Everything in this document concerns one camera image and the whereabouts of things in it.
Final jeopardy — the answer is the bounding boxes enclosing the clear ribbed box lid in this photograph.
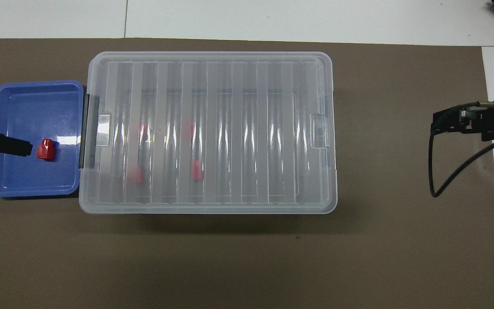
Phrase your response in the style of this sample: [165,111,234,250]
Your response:
[78,51,338,215]

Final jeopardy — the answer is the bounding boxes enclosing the blue plastic tray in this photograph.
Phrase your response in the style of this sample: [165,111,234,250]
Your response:
[0,80,86,198]

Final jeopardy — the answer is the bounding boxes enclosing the clear plastic storage box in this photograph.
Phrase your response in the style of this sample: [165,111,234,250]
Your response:
[80,53,337,213]

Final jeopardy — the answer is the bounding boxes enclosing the brown table mat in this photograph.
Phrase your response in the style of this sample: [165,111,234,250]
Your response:
[0,38,494,309]

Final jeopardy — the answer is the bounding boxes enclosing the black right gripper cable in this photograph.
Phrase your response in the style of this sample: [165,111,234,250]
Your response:
[429,101,494,198]

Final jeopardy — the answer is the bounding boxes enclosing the black box latch handle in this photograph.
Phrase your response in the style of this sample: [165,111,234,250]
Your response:
[78,94,100,170]

